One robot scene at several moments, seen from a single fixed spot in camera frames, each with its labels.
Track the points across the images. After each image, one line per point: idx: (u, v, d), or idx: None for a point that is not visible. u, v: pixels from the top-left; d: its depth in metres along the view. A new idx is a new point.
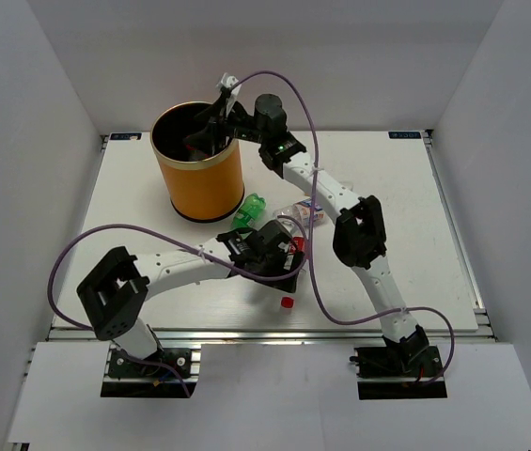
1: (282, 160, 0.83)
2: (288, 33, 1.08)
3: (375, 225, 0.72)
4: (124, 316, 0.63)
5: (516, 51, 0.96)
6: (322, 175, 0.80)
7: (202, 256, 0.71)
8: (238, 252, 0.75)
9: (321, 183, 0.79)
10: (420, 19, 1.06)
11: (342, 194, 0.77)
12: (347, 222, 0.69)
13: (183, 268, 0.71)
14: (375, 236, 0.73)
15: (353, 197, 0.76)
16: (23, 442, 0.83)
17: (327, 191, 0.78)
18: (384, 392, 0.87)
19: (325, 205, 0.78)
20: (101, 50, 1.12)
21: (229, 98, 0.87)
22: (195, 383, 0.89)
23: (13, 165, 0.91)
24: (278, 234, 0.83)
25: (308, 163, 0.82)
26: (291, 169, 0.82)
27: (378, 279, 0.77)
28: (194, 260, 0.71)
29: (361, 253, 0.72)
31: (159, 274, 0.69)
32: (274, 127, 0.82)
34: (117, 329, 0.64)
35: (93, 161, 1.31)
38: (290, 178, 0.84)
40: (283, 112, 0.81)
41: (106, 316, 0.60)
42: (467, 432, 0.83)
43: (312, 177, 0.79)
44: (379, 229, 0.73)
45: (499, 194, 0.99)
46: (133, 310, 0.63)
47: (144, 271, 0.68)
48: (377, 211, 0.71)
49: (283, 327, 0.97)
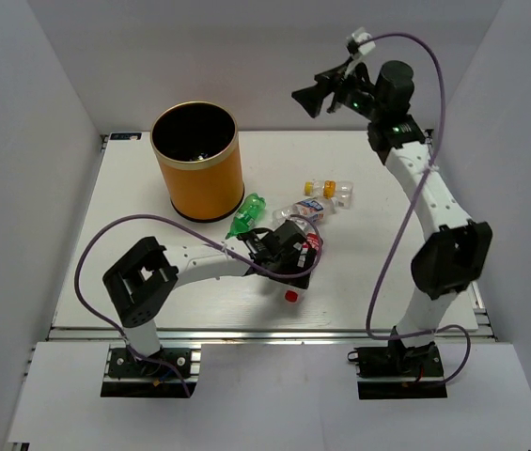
1: (393, 141, 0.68)
2: (289, 33, 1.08)
3: (474, 257, 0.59)
4: (151, 304, 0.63)
5: (516, 51, 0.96)
6: (435, 177, 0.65)
7: (225, 251, 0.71)
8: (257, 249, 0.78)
9: (429, 187, 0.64)
10: (419, 20, 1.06)
11: (449, 208, 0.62)
12: (444, 243, 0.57)
13: (208, 260, 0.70)
14: (467, 269, 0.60)
15: (461, 218, 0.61)
16: (23, 442, 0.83)
17: (429, 198, 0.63)
18: (384, 392, 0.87)
19: (424, 213, 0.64)
20: (101, 50, 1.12)
21: (354, 54, 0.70)
22: (195, 383, 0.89)
23: (14, 164, 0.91)
24: (293, 234, 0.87)
25: (423, 157, 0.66)
26: (398, 156, 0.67)
27: (432, 306, 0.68)
28: (217, 255, 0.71)
29: (441, 282, 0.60)
31: (187, 266, 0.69)
32: (397, 101, 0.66)
34: (143, 317, 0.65)
35: (93, 161, 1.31)
38: (394, 165, 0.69)
40: (412, 87, 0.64)
41: (133, 303, 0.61)
42: (467, 432, 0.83)
43: (421, 176, 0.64)
44: (475, 264, 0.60)
45: (499, 194, 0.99)
46: (160, 299, 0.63)
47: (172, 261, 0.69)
48: (483, 244, 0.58)
49: (283, 327, 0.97)
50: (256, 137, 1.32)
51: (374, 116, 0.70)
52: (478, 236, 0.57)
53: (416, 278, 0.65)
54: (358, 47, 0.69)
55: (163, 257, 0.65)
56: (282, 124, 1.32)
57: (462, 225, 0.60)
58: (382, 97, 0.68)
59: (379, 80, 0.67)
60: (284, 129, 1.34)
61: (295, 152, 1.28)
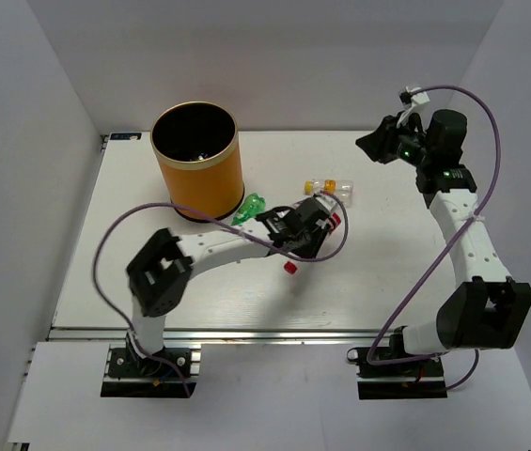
1: (442, 185, 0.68)
2: (289, 33, 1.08)
3: (507, 319, 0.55)
4: (175, 293, 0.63)
5: (516, 51, 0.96)
6: (479, 226, 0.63)
7: (242, 235, 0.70)
8: (276, 229, 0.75)
9: (470, 235, 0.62)
10: (419, 20, 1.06)
11: (488, 259, 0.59)
12: (477, 295, 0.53)
13: (226, 248, 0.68)
14: (500, 333, 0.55)
15: (501, 274, 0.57)
16: (23, 442, 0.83)
17: (468, 246, 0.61)
18: (385, 392, 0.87)
19: (460, 260, 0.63)
20: (101, 50, 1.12)
21: (408, 104, 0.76)
22: (195, 383, 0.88)
23: (13, 165, 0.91)
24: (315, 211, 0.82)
25: (468, 205, 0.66)
26: (444, 201, 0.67)
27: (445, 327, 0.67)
28: (235, 240, 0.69)
29: (466, 340, 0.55)
31: (205, 255, 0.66)
32: (447, 143, 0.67)
34: (165, 306, 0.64)
35: (93, 160, 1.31)
38: (438, 210, 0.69)
40: (463, 130, 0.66)
41: (155, 292, 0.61)
42: (466, 431, 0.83)
43: (463, 223, 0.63)
44: (507, 330, 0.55)
45: (500, 194, 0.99)
46: (181, 287, 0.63)
47: (188, 251, 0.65)
48: (518, 306, 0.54)
49: (283, 327, 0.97)
50: (256, 137, 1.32)
51: (424, 160, 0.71)
52: (517, 292, 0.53)
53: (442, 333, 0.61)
54: (411, 97, 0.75)
55: (178, 248, 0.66)
56: (283, 124, 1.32)
57: (499, 282, 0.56)
58: (432, 143, 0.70)
59: (430, 125, 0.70)
60: (284, 128, 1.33)
61: (295, 152, 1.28)
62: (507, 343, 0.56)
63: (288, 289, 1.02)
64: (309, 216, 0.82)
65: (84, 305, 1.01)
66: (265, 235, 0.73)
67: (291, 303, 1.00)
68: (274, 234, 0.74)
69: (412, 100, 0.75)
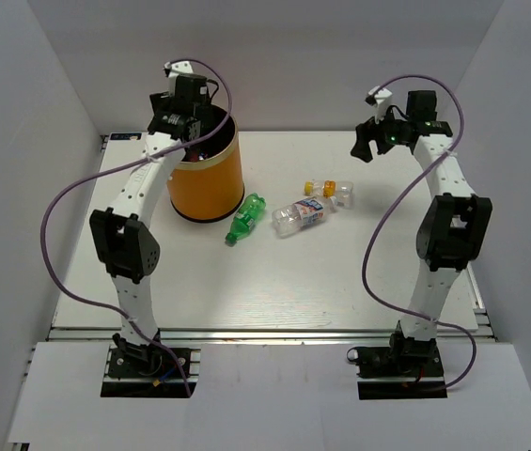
1: (422, 130, 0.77)
2: (289, 33, 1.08)
3: (472, 231, 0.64)
4: (148, 246, 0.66)
5: (516, 53, 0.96)
6: (452, 161, 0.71)
7: (153, 159, 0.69)
8: (176, 123, 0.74)
9: (444, 165, 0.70)
10: (420, 21, 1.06)
11: (457, 183, 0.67)
12: (446, 209, 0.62)
13: (150, 183, 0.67)
14: (467, 243, 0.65)
15: (466, 193, 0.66)
16: (23, 442, 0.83)
17: (442, 173, 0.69)
18: (384, 392, 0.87)
19: (434, 186, 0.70)
20: (101, 50, 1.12)
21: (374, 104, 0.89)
22: (195, 383, 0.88)
23: (13, 164, 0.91)
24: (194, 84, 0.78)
25: (445, 144, 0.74)
26: (424, 142, 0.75)
27: (431, 286, 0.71)
28: (152, 168, 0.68)
29: (439, 250, 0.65)
31: (140, 203, 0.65)
32: (421, 103, 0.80)
34: (152, 257, 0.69)
35: (93, 160, 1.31)
38: (420, 153, 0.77)
40: (433, 93, 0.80)
41: (137, 265, 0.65)
42: (467, 431, 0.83)
43: (439, 156, 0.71)
44: (472, 241, 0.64)
45: (499, 194, 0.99)
46: (148, 240, 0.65)
47: (129, 211, 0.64)
48: (480, 220, 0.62)
49: (283, 327, 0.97)
50: (256, 137, 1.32)
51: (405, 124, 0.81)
52: (478, 207, 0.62)
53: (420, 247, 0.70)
54: (374, 98, 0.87)
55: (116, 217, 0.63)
56: (282, 125, 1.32)
57: (466, 199, 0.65)
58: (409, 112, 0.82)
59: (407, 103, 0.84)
60: (284, 128, 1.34)
61: (296, 152, 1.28)
62: (472, 253, 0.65)
63: (288, 289, 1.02)
64: (192, 88, 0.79)
65: (84, 305, 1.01)
66: (169, 141, 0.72)
67: (291, 303, 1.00)
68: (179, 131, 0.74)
69: (376, 98, 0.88)
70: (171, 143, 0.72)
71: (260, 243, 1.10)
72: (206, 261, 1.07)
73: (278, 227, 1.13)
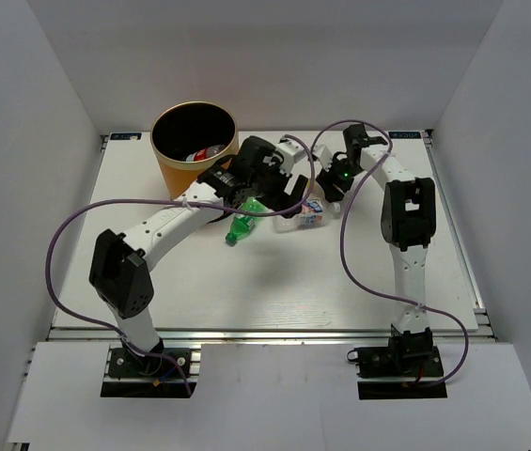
1: (363, 144, 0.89)
2: (288, 33, 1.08)
3: (426, 208, 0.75)
4: (142, 287, 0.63)
5: (515, 53, 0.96)
6: (392, 160, 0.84)
7: (187, 205, 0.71)
8: (226, 183, 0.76)
9: (386, 163, 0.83)
10: (420, 21, 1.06)
11: (400, 173, 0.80)
12: (398, 191, 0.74)
13: (173, 226, 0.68)
14: (424, 220, 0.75)
15: (410, 178, 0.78)
16: (23, 442, 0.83)
17: (388, 167, 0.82)
18: (382, 392, 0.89)
19: (382, 179, 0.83)
20: (101, 50, 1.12)
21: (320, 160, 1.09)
22: (195, 382, 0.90)
23: (13, 165, 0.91)
24: (257, 151, 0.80)
25: (382, 148, 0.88)
26: (368, 152, 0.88)
27: (408, 266, 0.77)
28: (180, 214, 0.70)
29: (403, 230, 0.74)
31: (154, 240, 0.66)
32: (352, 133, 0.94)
34: (141, 303, 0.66)
35: (93, 160, 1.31)
38: (367, 163, 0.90)
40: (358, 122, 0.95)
41: (121, 303, 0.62)
42: (467, 431, 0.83)
43: (380, 157, 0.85)
44: (428, 215, 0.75)
45: (500, 194, 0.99)
46: (145, 282, 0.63)
47: (138, 244, 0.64)
48: (429, 197, 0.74)
49: (283, 327, 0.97)
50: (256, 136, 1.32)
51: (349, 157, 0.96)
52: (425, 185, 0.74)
53: (386, 234, 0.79)
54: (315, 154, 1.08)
55: (124, 244, 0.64)
56: (282, 125, 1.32)
57: (413, 184, 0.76)
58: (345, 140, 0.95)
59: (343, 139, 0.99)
60: (284, 128, 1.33)
61: None
62: (431, 228, 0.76)
63: (288, 289, 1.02)
64: (255, 154, 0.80)
65: (84, 305, 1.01)
66: (211, 195, 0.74)
67: (291, 302, 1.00)
68: (225, 190, 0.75)
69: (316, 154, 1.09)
70: (212, 198, 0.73)
71: (260, 244, 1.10)
72: (205, 261, 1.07)
73: (277, 230, 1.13)
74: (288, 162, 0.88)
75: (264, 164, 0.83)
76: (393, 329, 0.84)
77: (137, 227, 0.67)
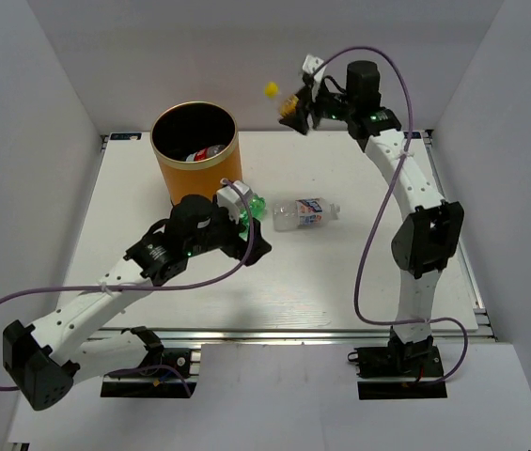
1: (371, 129, 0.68)
2: (288, 33, 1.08)
3: (448, 235, 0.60)
4: (54, 381, 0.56)
5: (515, 52, 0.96)
6: (412, 163, 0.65)
7: (106, 290, 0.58)
8: (156, 258, 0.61)
9: (404, 172, 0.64)
10: (420, 21, 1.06)
11: (425, 189, 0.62)
12: (420, 224, 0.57)
13: (88, 317, 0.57)
14: (445, 248, 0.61)
15: (436, 197, 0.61)
16: (23, 442, 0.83)
17: (407, 180, 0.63)
18: (383, 392, 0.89)
19: (401, 196, 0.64)
20: (101, 49, 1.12)
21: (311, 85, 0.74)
22: (195, 383, 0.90)
23: (13, 165, 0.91)
24: (188, 221, 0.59)
25: (398, 142, 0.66)
26: (378, 144, 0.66)
27: (419, 291, 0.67)
28: (99, 301, 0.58)
29: (418, 258, 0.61)
31: (66, 334, 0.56)
32: (366, 87, 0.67)
34: (57, 393, 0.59)
35: (93, 161, 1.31)
38: (373, 154, 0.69)
40: (378, 74, 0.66)
41: (32, 397, 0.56)
42: (467, 432, 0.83)
43: (398, 161, 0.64)
44: (449, 242, 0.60)
45: (500, 194, 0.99)
46: (55, 378, 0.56)
47: (45, 341, 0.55)
48: (456, 223, 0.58)
49: (284, 328, 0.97)
50: (256, 136, 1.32)
51: (350, 112, 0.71)
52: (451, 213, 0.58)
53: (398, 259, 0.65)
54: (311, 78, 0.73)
55: (32, 338, 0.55)
56: (283, 125, 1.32)
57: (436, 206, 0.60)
58: (351, 81, 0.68)
59: (348, 76, 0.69)
60: (284, 128, 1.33)
61: (295, 152, 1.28)
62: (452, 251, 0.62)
63: (288, 289, 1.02)
64: (186, 225, 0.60)
65: None
66: (136, 274, 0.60)
67: (291, 302, 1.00)
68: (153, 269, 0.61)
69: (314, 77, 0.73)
70: (139, 278, 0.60)
71: None
72: (205, 261, 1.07)
73: (277, 230, 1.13)
74: (236, 208, 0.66)
75: (210, 226, 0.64)
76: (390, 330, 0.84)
77: (50, 316, 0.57)
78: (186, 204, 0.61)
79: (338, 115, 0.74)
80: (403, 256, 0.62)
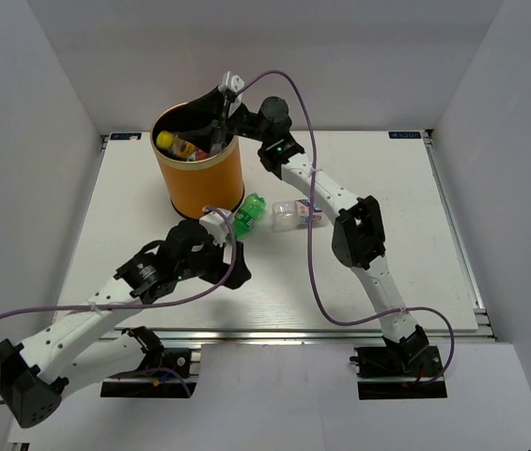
1: (281, 160, 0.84)
2: (288, 33, 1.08)
3: (374, 223, 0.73)
4: (41, 401, 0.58)
5: (515, 52, 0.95)
6: (321, 176, 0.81)
7: (95, 309, 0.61)
8: (147, 277, 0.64)
9: (320, 184, 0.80)
10: (420, 21, 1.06)
11: (340, 194, 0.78)
12: (348, 220, 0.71)
13: (76, 335, 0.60)
14: (374, 235, 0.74)
15: (352, 197, 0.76)
16: (23, 441, 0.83)
17: (324, 191, 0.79)
18: (383, 392, 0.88)
19: (323, 205, 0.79)
20: (100, 49, 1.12)
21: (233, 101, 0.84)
22: (195, 383, 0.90)
23: (13, 165, 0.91)
24: (184, 241, 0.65)
25: (306, 163, 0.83)
26: (289, 169, 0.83)
27: (377, 280, 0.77)
28: (87, 321, 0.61)
29: (358, 250, 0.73)
31: (54, 353, 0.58)
32: (278, 131, 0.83)
34: (46, 412, 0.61)
35: (93, 161, 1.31)
38: (288, 178, 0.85)
40: (288, 119, 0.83)
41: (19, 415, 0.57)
42: (466, 431, 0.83)
43: (310, 178, 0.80)
44: (377, 229, 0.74)
45: (500, 194, 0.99)
46: (43, 396, 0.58)
47: (34, 360, 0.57)
48: (375, 211, 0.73)
49: (282, 328, 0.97)
50: None
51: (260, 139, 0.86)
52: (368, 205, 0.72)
53: (342, 258, 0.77)
54: (235, 95, 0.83)
55: (22, 358, 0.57)
56: None
57: (354, 204, 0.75)
58: (264, 123, 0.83)
59: (261, 116, 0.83)
60: None
61: None
62: (381, 237, 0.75)
63: (288, 289, 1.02)
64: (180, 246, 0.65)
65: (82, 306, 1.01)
66: (126, 294, 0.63)
67: (290, 303, 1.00)
68: (144, 286, 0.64)
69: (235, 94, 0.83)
70: (128, 298, 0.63)
71: (259, 244, 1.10)
72: None
73: (277, 229, 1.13)
74: (220, 231, 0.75)
75: (196, 253, 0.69)
76: (384, 335, 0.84)
77: (39, 336, 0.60)
78: (180, 228, 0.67)
79: (248, 132, 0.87)
80: (345, 253, 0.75)
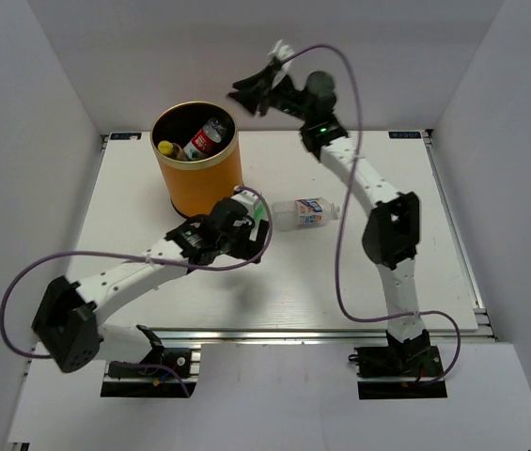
1: (322, 142, 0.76)
2: (288, 33, 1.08)
3: (411, 223, 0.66)
4: (85, 344, 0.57)
5: (515, 52, 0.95)
6: (364, 164, 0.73)
7: (150, 261, 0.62)
8: (193, 244, 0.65)
9: (360, 173, 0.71)
10: (420, 22, 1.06)
11: (380, 187, 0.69)
12: (383, 215, 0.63)
13: (132, 283, 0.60)
14: (410, 235, 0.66)
15: (393, 192, 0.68)
16: (23, 441, 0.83)
17: (364, 180, 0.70)
18: (384, 392, 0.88)
19: (361, 196, 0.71)
20: (101, 50, 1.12)
21: (279, 69, 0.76)
22: (195, 383, 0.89)
23: (13, 165, 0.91)
24: (229, 213, 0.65)
25: (351, 148, 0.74)
26: (330, 152, 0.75)
27: (398, 282, 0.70)
28: (142, 270, 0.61)
29: (389, 248, 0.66)
31: (108, 294, 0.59)
32: (323, 108, 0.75)
34: (84, 358, 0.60)
35: (93, 161, 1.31)
38: (328, 162, 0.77)
40: (335, 95, 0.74)
41: (60, 355, 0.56)
42: (466, 432, 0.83)
43: (351, 164, 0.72)
44: (413, 229, 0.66)
45: (500, 194, 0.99)
46: (88, 338, 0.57)
47: (89, 297, 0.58)
48: (414, 209, 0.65)
49: (283, 328, 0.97)
50: (255, 136, 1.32)
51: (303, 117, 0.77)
52: (409, 202, 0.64)
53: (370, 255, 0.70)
54: (282, 64, 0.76)
55: (78, 294, 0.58)
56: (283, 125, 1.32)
57: (395, 198, 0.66)
58: (308, 100, 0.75)
59: (305, 91, 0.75)
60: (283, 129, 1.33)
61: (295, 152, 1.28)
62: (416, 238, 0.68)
63: (288, 289, 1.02)
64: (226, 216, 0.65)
65: None
66: (177, 255, 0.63)
67: (291, 302, 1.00)
68: (191, 252, 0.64)
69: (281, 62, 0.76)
70: (179, 256, 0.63)
71: None
72: None
73: (277, 229, 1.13)
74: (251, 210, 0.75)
75: (240, 226, 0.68)
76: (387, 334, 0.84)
77: (95, 278, 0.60)
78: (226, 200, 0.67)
79: (289, 109, 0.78)
80: (375, 249, 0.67)
